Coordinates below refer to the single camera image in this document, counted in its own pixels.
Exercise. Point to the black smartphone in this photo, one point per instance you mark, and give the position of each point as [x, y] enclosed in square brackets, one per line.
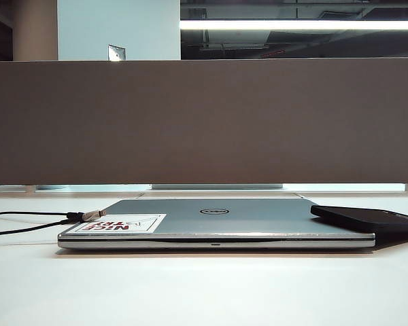
[367, 220]

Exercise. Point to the grey bar under divider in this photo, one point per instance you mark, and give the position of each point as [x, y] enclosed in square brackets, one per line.
[217, 186]

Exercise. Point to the brown fabric desk divider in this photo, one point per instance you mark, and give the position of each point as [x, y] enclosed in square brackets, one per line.
[204, 122]

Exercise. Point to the silver Dell laptop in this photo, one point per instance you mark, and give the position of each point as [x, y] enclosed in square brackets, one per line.
[224, 227]

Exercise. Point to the white sticker with red print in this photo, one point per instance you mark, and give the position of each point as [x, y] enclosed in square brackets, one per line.
[122, 224]

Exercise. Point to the long ceiling light strip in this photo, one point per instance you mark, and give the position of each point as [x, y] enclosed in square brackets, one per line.
[292, 24]

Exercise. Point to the metal wall plate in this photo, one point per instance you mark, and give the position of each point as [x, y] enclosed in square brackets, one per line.
[116, 53]

